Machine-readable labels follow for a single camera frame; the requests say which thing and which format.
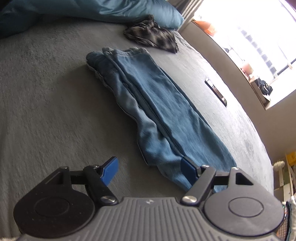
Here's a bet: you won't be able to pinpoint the teal blue duvet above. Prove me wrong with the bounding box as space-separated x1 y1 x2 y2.
1 1 184 38

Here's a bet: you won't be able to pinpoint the black white plaid shirt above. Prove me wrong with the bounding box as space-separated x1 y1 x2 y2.
123 15 179 54

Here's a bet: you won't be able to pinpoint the blue denim jeans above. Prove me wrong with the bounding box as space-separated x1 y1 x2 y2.
86 47 236 190

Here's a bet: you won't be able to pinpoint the smartphone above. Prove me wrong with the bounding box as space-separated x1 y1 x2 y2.
205 78 227 107

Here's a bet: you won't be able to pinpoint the white fan stand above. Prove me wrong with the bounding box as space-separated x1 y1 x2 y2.
273 159 295 201

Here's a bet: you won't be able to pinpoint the dark clothes on windowsill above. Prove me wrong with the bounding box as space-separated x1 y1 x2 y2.
255 78 273 95

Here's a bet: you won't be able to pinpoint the grey bed sheet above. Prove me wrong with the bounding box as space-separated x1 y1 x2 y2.
1 18 274 238

